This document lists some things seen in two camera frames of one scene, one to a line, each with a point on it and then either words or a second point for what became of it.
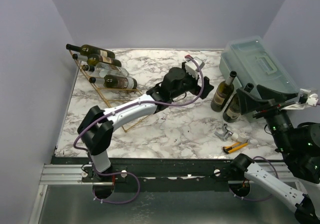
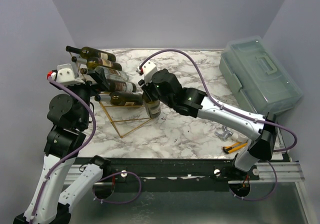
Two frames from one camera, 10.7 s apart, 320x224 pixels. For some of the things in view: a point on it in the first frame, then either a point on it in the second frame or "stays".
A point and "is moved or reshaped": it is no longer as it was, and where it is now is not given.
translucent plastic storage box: x=254 y=62 stays
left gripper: x=200 y=88 -> x=100 y=74
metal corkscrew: x=225 y=135 stays
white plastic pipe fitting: x=242 y=137 stays
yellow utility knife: x=233 y=147 stays
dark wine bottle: x=232 y=111 is moved or reshaped
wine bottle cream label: x=223 y=92 -> x=121 y=98
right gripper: x=269 y=108 -> x=146 y=91
